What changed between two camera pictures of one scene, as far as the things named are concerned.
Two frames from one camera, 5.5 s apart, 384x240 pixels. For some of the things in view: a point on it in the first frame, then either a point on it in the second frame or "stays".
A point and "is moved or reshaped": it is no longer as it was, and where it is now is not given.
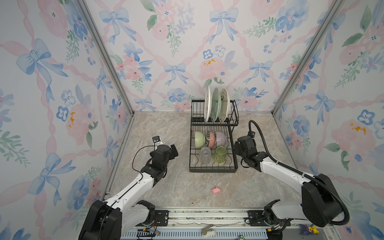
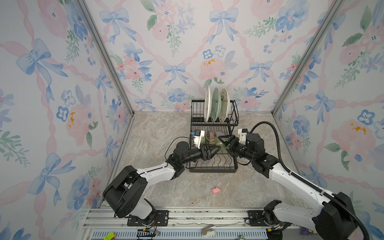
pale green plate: [216, 105] stays
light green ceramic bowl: [199, 140] -> [207, 139]
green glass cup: [220, 154] is moved or reshaped
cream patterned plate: [224, 105] stays
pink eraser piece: [216, 190] stays
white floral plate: [207, 104] stays
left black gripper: [171, 155] -> [212, 148]
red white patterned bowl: [210, 139] stays
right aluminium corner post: [308, 55] stays
